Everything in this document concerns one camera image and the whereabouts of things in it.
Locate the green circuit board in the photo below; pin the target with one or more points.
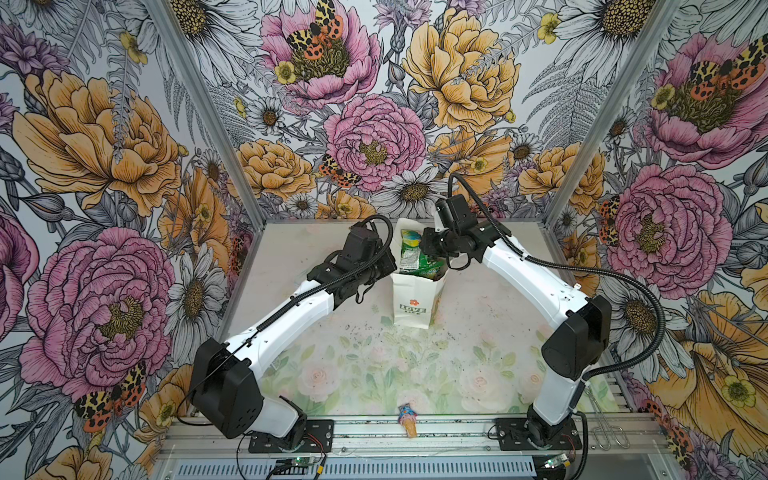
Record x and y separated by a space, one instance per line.
296 462
556 462

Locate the metal wire hooks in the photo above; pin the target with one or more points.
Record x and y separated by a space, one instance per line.
607 434

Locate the green circuit board right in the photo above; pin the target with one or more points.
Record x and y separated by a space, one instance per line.
556 462

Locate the white paper bag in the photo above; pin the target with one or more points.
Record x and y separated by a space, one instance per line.
415 299

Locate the ice cream cone toy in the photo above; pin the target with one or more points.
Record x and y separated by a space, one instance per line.
407 418

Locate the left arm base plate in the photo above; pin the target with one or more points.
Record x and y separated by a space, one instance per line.
308 436

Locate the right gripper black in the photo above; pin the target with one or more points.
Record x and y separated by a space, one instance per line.
428 246

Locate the green candy packet large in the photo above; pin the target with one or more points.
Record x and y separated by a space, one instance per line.
413 261

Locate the aluminium corner post left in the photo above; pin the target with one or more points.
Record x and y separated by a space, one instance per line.
187 70

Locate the green circuit board left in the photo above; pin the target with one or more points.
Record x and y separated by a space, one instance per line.
296 462

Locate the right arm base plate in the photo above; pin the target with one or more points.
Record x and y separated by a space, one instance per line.
524 434

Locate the aluminium corner post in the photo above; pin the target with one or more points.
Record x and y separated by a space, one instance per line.
659 20
187 70

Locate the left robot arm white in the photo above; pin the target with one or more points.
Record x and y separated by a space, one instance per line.
225 378

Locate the aluminium corner post right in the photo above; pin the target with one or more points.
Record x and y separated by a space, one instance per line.
659 20

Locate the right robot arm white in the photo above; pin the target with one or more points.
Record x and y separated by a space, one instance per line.
580 324

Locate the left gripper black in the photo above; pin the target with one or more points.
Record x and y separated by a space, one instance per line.
383 253

